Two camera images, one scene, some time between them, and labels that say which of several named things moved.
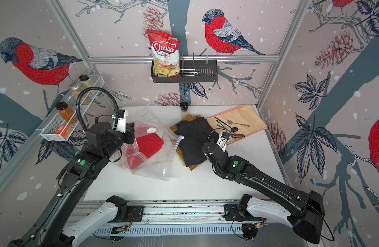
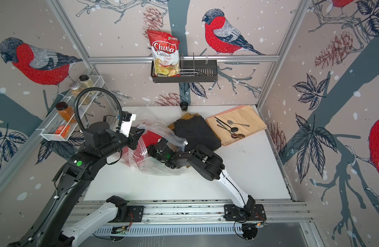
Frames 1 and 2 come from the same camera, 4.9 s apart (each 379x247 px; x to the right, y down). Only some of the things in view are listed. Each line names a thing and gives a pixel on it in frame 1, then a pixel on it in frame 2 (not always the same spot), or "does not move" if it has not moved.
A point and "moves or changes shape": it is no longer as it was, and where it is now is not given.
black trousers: [194, 133] does not move
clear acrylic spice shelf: [61, 124] does not move
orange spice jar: [66, 111] does not move
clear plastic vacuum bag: [155, 142] moves or changes shape
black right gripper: [205, 145] to [150, 151]
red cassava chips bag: [165, 47] does not move
